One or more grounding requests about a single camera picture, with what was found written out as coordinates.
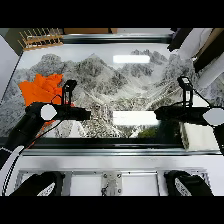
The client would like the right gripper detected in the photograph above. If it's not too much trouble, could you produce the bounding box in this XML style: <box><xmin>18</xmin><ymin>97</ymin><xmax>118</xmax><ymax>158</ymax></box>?
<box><xmin>153</xmin><ymin>105</ymin><xmax>203</xmax><ymax>123</ymax></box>

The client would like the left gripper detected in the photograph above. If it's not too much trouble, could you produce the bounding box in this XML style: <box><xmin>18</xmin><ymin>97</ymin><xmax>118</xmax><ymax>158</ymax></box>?
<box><xmin>56</xmin><ymin>106</ymin><xmax>92</xmax><ymax>122</ymax></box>

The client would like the white folded garment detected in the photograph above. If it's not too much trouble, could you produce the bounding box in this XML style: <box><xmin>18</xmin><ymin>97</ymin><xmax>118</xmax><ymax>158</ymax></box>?
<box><xmin>179</xmin><ymin>121</ymin><xmax>221</xmax><ymax>152</ymax></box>

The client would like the orange garment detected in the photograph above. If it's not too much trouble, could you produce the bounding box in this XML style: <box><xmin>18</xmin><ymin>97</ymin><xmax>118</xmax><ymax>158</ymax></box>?
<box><xmin>17</xmin><ymin>73</ymin><xmax>65</xmax><ymax>108</ymax></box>

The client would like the wooden rack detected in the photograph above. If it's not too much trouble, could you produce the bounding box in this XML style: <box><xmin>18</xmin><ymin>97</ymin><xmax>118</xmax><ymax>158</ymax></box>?
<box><xmin>17</xmin><ymin>28</ymin><xmax>65</xmax><ymax>52</ymax></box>

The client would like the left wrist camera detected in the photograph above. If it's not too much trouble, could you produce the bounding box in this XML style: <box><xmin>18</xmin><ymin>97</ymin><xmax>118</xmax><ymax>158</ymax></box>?
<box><xmin>61</xmin><ymin>79</ymin><xmax>78</xmax><ymax>108</ymax></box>

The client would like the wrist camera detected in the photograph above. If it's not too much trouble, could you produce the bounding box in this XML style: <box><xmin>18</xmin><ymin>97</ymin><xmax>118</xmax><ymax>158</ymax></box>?
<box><xmin>176</xmin><ymin>75</ymin><xmax>195</xmax><ymax>108</ymax></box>
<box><xmin>61</xmin><ymin>79</ymin><xmax>78</xmax><ymax>108</ymax></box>

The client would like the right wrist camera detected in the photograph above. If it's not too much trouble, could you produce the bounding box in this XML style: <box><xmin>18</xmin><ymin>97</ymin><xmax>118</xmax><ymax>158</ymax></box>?
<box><xmin>176</xmin><ymin>75</ymin><xmax>195</xmax><ymax>108</ymax></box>

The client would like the black cable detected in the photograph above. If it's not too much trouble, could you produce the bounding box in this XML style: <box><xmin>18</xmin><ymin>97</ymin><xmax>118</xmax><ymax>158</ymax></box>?
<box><xmin>1</xmin><ymin>119</ymin><xmax>64</xmax><ymax>197</ymax></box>

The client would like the silver frame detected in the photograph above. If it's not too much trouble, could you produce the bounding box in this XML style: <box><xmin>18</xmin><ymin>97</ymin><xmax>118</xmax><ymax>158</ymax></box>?
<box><xmin>13</xmin><ymin>147</ymin><xmax>224</xmax><ymax>197</ymax></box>

